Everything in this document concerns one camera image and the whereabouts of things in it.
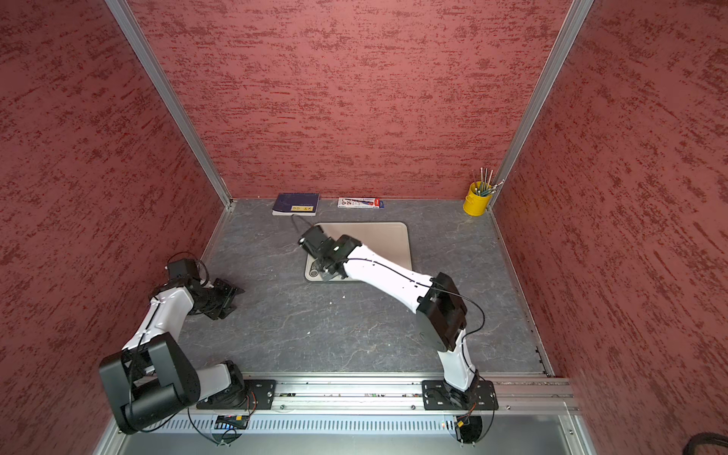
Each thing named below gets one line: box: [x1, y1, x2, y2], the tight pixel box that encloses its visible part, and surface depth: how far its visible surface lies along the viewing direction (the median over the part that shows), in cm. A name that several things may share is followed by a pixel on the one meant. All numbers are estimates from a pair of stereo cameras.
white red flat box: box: [337, 197, 385, 209], surface depth 120 cm
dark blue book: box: [272, 192, 321, 217], surface depth 120 cm
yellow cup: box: [462, 180, 492, 218], surface depth 115 cm
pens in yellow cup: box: [472, 166, 507, 197], surface depth 115 cm
